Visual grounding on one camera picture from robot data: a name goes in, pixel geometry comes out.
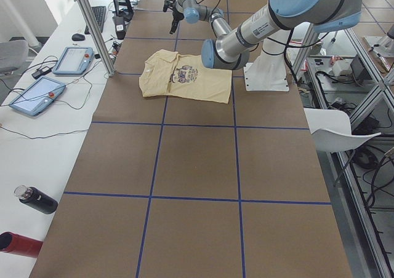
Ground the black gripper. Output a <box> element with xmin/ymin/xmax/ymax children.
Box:
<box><xmin>169</xmin><ymin>9</ymin><xmax>182</xmax><ymax>34</ymax></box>

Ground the cream long-sleeve printed shirt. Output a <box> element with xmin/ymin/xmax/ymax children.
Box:
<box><xmin>139</xmin><ymin>49</ymin><xmax>232</xmax><ymax>104</ymax></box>

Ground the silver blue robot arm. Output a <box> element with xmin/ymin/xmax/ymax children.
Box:
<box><xmin>163</xmin><ymin>0</ymin><xmax>233</xmax><ymax>39</ymax></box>
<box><xmin>201</xmin><ymin>0</ymin><xmax>362</xmax><ymax>70</ymax></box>

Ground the black keyboard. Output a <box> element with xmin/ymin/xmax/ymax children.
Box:
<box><xmin>91</xmin><ymin>6</ymin><xmax>107</xmax><ymax>33</ymax></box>

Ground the black computer mouse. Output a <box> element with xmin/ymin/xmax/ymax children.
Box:
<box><xmin>71</xmin><ymin>33</ymin><xmax>85</xmax><ymax>42</ymax></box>

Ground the far blue teach pendant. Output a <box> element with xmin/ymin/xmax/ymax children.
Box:
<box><xmin>52</xmin><ymin>46</ymin><xmax>94</xmax><ymax>76</ymax></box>

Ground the blue teach pendant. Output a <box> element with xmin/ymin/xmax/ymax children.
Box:
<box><xmin>9</xmin><ymin>76</ymin><xmax>66</xmax><ymax>116</ymax></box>
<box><xmin>52</xmin><ymin>46</ymin><xmax>94</xmax><ymax>76</ymax></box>

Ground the black power adapter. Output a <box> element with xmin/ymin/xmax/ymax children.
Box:
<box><xmin>31</xmin><ymin>68</ymin><xmax>52</xmax><ymax>79</ymax></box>

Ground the near blue teach pendant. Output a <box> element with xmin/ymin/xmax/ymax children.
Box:
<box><xmin>9</xmin><ymin>76</ymin><xmax>66</xmax><ymax>116</ymax></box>

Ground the white plastic chair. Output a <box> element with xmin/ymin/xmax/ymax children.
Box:
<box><xmin>304</xmin><ymin>108</ymin><xmax>381</xmax><ymax>153</ymax></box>

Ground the black thermos bottle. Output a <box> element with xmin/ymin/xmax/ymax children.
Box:
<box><xmin>14</xmin><ymin>185</ymin><xmax>58</xmax><ymax>215</ymax></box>

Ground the red bottle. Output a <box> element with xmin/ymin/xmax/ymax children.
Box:
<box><xmin>1</xmin><ymin>232</ymin><xmax>43</xmax><ymax>258</ymax></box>

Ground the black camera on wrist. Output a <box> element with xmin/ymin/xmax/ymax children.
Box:
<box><xmin>163</xmin><ymin>0</ymin><xmax>176</xmax><ymax>12</ymax></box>

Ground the aluminium frame post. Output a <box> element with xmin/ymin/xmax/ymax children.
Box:
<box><xmin>77</xmin><ymin>0</ymin><xmax>115</xmax><ymax>77</ymax></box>

